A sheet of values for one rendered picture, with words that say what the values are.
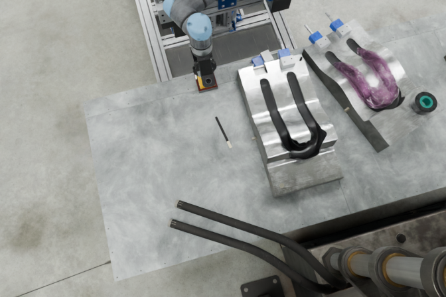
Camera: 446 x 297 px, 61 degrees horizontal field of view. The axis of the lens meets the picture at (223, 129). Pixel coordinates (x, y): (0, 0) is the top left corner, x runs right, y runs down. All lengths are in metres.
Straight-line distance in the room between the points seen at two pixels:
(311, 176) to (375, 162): 0.28
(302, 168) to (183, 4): 0.71
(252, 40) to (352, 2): 0.85
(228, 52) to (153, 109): 0.88
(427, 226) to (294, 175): 0.53
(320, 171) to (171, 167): 0.55
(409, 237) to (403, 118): 0.43
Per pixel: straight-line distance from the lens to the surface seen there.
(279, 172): 1.39
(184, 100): 1.52
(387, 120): 1.50
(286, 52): 1.51
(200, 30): 1.19
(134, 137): 1.51
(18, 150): 2.59
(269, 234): 1.31
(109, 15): 2.77
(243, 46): 2.30
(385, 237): 1.54
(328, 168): 1.43
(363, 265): 1.12
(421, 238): 1.60
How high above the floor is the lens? 2.21
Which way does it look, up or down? 73 degrees down
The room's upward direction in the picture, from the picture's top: straight up
